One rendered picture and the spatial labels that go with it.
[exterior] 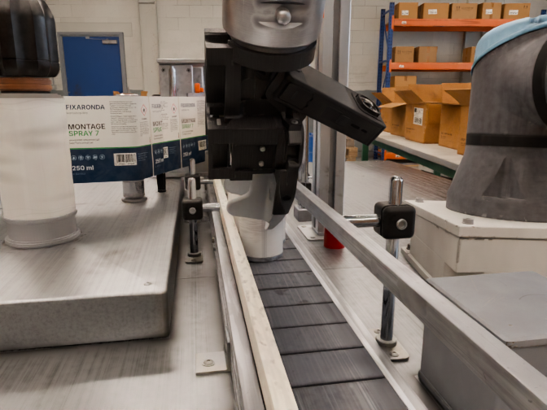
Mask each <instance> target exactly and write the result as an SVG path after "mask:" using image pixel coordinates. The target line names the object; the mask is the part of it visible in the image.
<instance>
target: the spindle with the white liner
mask: <svg viewBox="0 0 547 410"><path fill-rule="evenodd" d="M59 71H60V64H59V49H58V42H57V33H56V26H55V18H54V16H53V14H52V12H51V10H50V8H49V7H48V5H47V4H46V2H45V1H44V0H0V91H1V93H0V196H1V201H2V209H3V215H2V219H3V220H4V221H5V222H6V223H7V232H8V235H7V236H6V237H5V243H6V244H7V245H9V246H12V247H16V248H41V247H48V246H56V245H59V244H63V243H65V242H70V241H72V240H73V239H75V238H77V237H78V236H79V235H80V233H81V231H80V229H79V228H78V227H77V226H76V218H75V215H76V214H77V208H76V205H75V194H74V186H73V179H72V161H71V154H70V148H69V140H68V123H67V118H66V109H65V98H63V96H61V95H58V94H51V93H50V92H51V90H52V81H51V80H50V78H49V77H57V76H58V74H59Z"/></svg>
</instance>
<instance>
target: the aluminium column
mask: <svg viewBox="0 0 547 410"><path fill-rule="evenodd" d="M350 19H351V0H326V4H325V9H324V18H323V20H322V29H321V34H320V37H319V38H318V39H317V45H316V50H315V67H314V68H315V69H316V70H318V71H319V72H321V73H323V74H325V75H327V76H328V77H330V78H332V79H334V80H335V81H338V82H339V83H340V84H342V85H345V86H346V87H348V65H349V42H350ZM345 152H346V135H344V134H342V133H340V132H338V131H336V130H334V129H332V128H330V127H328V126H326V125H324V124H322V123H320V122H318V121H316V120H313V188H312V192H313V193H314V194H315V195H316V196H318V197H319V198H320V199H321V200H322V201H324V202H325V203H326V204H328V205H329V206H330V207H332V208H333V209H334V210H335V211H337V212H338V213H339V214H340V215H341V216H343V215H344V174H345ZM324 228H325V227H324V226H323V225H322V224H321V223H320V222H319V221H318V220H317V219H316V218H315V217H314V216H313V215H312V230H313V231H314V232H315V233H316V234H317V235H324Z"/></svg>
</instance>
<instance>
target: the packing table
mask: <svg viewBox="0 0 547 410"><path fill-rule="evenodd" d="M371 144H373V145H376V146H378V147H381V148H383V149H384V150H388V151H390V152H392V153H394V154H396V155H399V156H401V157H404V158H406V159H409V160H411V161H414V162H415V163H417V164H421V165H422V166H425V167H427V168H430V169H432V170H434V172H433V175H436V176H439V177H440V174H441V173H442V174H444V175H445V176H448V177H451V178H453V177H454V175H455V173H456V171H457V168H458V166H459V164H460V162H461V160H462V157H463V155H458V154H457V150H454V149H450V148H447V147H443V146H439V144H422V143H419V142H413V141H410V140H406V139H405V137H400V136H396V135H392V134H391V133H388V132H384V131H382V132H381V133H380V134H379V136H378V137H377V138H376V139H375V140H374V141H373V142H372V143H371ZM368 154H369V147H368V146H367V145H365V144H363V143H362V152H361V161H368Z"/></svg>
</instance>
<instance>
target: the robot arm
mask: <svg viewBox="0 0 547 410"><path fill-rule="evenodd" d="M325 4H326V0H222V25H223V28H205V29H204V65H205V86H204V95H205V135H208V179H209V180H216V179H225V180H224V187H225V189H226V190H227V191H228V192H230V193H231V194H238V195H241V196H239V197H237V198H234V199H231V200H230V201H229V202H228V203H227V205H226V210H227V211H228V213H229V214H231V215H232V216H239V217H245V218H251V219H257V220H263V221H264V225H265V230H267V229H273V228H274V227H275V226H277V225H278V224H279V223H280V222H281V221H282V219H283V218H284V217H285V216H286V214H288V213H289V211H290V209H291V205H292V204H293V201H294V198H295V192H296V186H297V178H298V171H299V168H300V166H301V164H302V159H303V153H304V126H303V123H302V121H303V120H304V119H305V117H306V116H308V117H310V118H312V119H314V120H316V121H318V122H320V123H322V124H324V125H326V126H328V127H330V128H332V129H334V130H336V131H338V132H340V133H342V134H344V135H346V136H348V137H350V138H352V139H354V140H356V141H358V142H361V143H363V144H365V145H367V146H369V145H370V144H371V143H372V142H373V141H374V140H375V139H376V138H377V137H378V136H379V134H380V133H381V132H382V131H383V130H384V129H385V128H386V127H387V126H386V125H385V124H384V122H383V119H382V117H381V114H382V113H381V112H380V110H379V107H378V106H377V105H376V103H375V102H374V101H373V100H372V99H369V98H368V97H366V96H365V95H363V94H360V93H357V92H355V91H353V90H351V89H349V88H348V87H346V86H345V85H342V84H340V83H339V82H338V81H335V80H334V79H332V78H330V77H328V76H327V75H325V74H323V73H321V72H319V71H318V70H316V69H315V68H312V67H310V66H309V64H310V63H311V62H312V61H313V60H314V56H315V50H316V45H317V39H318V38H319V37H320V34H321V29H322V20H323V14H324V9H325ZM470 74H471V76H472V80H471V89H470V106H469V114H468V123H467V131H466V147H465V152H464V155H463V157H462V160H461V162H460V164H459V166H458V168H457V171H456V173H455V175H454V177H453V180H452V183H451V185H450V187H449V189H448V192H447V198H446V208H448V209H449V210H451V211H454V212H459V213H462V214H466V215H470V216H478V217H484V218H490V219H497V220H511V221H521V222H534V223H547V15H539V16H537V17H534V18H530V17H527V18H522V19H519V20H514V21H511V22H509V23H506V24H502V25H500V26H498V27H496V28H494V29H492V30H490V31H489V32H487V33H486V34H484V35H483V36H482V37H481V38H480V40H479V42H478V44H477V46H476V48H475V59H474V62H473V64H472V66H471V71H470ZM210 115H213V116H212V117H210ZM230 154H231V165H230Z"/></svg>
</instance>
